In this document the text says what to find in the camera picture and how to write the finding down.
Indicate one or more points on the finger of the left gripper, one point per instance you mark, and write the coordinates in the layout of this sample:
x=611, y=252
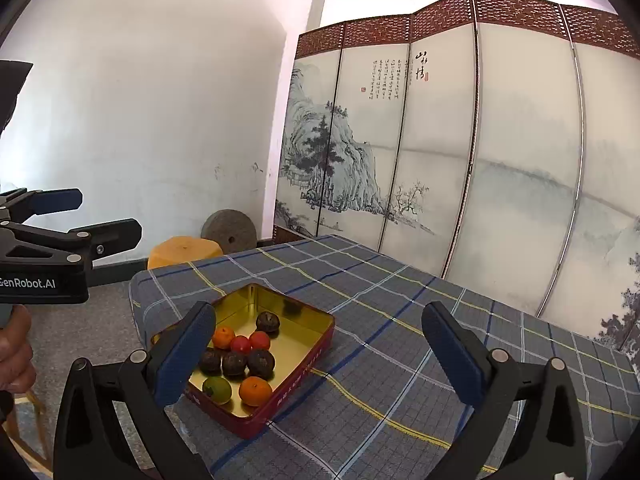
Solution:
x=27, y=247
x=21, y=204

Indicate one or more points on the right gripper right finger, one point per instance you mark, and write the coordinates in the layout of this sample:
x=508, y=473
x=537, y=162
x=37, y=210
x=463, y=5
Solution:
x=548, y=442

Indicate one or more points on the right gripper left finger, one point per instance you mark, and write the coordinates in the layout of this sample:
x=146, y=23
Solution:
x=89, y=442

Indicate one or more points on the green fruit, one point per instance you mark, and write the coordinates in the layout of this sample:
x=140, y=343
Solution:
x=217, y=389

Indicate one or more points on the dark brown fruit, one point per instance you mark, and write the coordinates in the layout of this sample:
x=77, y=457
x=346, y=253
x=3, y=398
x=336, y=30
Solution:
x=210, y=363
x=268, y=323
x=261, y=363
x=234, y=364

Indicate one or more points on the orange tangerine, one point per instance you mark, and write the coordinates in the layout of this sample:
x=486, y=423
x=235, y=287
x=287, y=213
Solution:
x=222, y=337
x=255, y=391

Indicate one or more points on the small red tomato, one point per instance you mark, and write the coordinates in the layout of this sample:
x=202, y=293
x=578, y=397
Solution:
x=260, y=340

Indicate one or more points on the person's left hand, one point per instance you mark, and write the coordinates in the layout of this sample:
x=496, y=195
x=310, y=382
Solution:
x=17, y=373

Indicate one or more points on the wooden chair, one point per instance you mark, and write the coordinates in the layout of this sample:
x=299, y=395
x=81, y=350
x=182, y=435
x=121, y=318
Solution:
x=26, y=428

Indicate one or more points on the orange stool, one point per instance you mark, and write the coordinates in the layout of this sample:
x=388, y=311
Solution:
x=182, y=249

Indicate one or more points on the blue plaid tablecloth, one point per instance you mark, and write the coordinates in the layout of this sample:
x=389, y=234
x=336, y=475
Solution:
x=376, y=404

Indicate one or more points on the red gold tin box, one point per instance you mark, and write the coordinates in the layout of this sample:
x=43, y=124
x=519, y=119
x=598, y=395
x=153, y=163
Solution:
x=305, y=332

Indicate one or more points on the round grey millstone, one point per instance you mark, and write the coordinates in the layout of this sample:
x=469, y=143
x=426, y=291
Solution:
x=232, y=230

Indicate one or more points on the dark brown fruit in tin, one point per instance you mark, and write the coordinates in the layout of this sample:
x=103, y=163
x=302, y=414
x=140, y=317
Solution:
x=268, y=323

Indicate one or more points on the painted folding screen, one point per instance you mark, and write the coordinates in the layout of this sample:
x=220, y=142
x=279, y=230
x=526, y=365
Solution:
x=494, y=143

